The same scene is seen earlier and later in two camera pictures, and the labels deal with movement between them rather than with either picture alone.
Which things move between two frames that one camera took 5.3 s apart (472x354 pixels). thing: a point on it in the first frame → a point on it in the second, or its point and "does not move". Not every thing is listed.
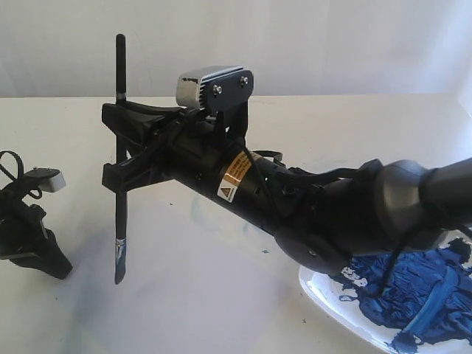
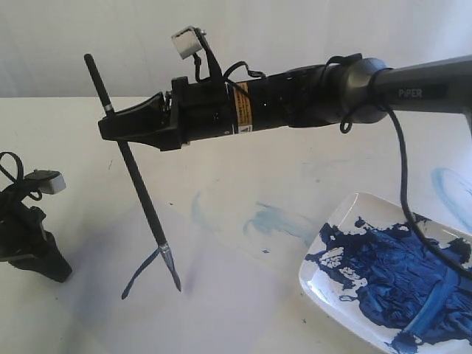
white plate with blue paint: (424, 306) does not move
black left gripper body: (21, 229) does not move
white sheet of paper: (197, 277) does not move
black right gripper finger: (142, 169) → (151, 123)
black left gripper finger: (47, 257) does not move
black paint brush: (121, 184) → (169, 261)
